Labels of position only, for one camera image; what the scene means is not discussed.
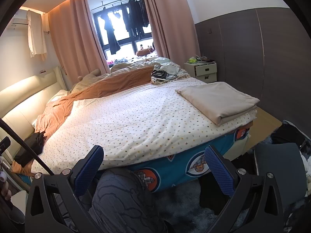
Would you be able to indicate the white crumpled cloth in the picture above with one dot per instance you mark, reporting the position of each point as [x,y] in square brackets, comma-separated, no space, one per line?
[306,161]

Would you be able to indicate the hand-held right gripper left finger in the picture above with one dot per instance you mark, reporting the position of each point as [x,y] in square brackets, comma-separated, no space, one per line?
[90,166]

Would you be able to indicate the white cloth bundle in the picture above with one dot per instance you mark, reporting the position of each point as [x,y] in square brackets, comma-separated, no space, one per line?
[175,71]

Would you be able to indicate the clutter on nightstand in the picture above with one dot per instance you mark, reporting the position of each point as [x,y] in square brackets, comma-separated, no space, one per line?
[206,59]

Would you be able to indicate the person's leg grey patterned pants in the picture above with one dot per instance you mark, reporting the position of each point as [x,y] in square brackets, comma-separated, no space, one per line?
[121,203]

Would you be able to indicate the brown plush toy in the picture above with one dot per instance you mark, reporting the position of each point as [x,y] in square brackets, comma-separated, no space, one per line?
[142,52]

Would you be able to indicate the cream nightstand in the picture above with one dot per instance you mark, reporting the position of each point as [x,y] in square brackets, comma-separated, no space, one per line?
[204,72]

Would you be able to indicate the orange blanket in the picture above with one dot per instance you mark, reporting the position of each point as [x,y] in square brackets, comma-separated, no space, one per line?
[109,85]

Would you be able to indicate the white pillow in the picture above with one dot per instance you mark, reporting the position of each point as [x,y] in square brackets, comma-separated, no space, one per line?
[58,95]

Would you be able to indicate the green object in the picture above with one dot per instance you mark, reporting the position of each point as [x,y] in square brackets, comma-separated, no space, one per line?
[192,60]

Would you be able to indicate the person's left hand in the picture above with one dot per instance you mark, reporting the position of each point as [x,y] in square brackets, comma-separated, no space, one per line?
[5,189]

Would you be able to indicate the clothes rail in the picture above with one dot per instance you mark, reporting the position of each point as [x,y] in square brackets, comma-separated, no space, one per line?
[114,2]

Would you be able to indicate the long dark hanging garment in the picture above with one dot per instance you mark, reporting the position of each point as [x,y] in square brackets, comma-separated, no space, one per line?
[112,36]

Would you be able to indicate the white hanging garment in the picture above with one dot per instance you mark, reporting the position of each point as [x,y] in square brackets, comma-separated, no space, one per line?
[36,34]

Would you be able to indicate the brown cardboard sheet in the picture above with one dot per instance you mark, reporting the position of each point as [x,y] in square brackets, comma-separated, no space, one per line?
[264,126]

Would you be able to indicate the black bag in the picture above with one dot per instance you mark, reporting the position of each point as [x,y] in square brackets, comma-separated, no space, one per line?
[286,134]

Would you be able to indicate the blue printed bed sheet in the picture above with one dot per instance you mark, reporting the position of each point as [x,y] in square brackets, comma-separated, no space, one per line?
[175,172]

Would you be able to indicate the grey fluffy rug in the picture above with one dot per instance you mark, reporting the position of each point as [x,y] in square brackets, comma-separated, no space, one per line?
[184,206]

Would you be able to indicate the beige zip jacket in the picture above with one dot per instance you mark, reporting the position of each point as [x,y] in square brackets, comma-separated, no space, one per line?
[218,102]

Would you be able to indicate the row of dark hanging clothes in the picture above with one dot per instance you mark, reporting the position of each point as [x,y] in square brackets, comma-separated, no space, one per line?
[136,14]

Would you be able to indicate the bed with spotted sheet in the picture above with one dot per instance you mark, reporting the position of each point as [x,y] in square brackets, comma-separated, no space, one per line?
[133,121]

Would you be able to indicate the pink curtain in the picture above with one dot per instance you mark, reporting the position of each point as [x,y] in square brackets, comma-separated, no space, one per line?
[75,41]
[170,17]

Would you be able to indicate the crumpled pale duvet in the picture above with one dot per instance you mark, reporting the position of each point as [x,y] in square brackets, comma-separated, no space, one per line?
[141,65]

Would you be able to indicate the cream padded headboard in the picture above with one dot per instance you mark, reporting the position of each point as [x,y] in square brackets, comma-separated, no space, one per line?
[21,102]

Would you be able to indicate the black cloth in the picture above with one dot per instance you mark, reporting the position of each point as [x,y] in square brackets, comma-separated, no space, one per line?
[30,148]

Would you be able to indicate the beige plush toy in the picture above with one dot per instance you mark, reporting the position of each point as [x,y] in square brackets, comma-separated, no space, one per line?
[87,80]

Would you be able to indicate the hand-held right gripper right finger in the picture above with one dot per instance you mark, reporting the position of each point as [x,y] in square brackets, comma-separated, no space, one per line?
[218,172]

